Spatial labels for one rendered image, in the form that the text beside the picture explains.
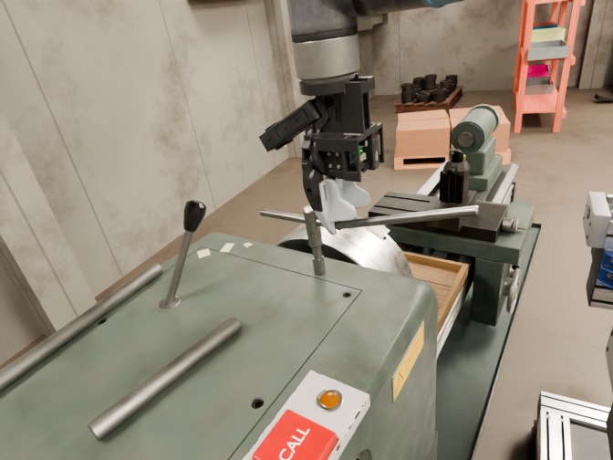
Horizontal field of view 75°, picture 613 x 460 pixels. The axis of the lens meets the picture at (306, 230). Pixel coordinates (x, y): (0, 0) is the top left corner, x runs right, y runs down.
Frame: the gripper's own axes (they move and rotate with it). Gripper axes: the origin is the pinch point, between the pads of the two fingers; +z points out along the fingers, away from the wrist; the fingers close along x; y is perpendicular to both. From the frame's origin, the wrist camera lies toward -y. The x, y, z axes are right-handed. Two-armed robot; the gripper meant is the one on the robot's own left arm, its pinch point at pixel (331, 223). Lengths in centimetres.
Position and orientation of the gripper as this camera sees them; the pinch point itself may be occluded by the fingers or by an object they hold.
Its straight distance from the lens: 58.1
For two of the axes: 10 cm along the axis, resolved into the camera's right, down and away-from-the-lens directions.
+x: 5.5, -4.6, 7.0
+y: 8.3, 1.7, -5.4
